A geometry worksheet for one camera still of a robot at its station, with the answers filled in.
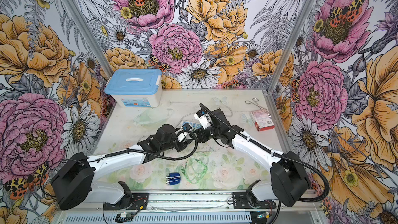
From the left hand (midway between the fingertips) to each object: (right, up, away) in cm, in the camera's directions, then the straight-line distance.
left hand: (187, 138), depth 84 cm
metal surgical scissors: (+47, +21, +32) cm, 60 cm away
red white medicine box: (+46, +9, +16) cm, 49 cm away
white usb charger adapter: (-1, +4, -12) cm, 13 cm away
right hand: (+4, +2, -4) cm, 6 cm away
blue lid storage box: (-31, +29, +15) cm, 45 cm away
